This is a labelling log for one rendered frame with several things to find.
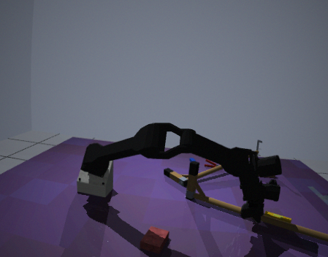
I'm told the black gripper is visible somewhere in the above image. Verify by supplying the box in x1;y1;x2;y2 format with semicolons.
240;177;264;223

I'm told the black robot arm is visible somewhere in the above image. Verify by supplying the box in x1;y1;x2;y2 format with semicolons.
81;123;282;202

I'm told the reddish-brown cube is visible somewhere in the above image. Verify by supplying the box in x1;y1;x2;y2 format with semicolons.
140;226;169;254

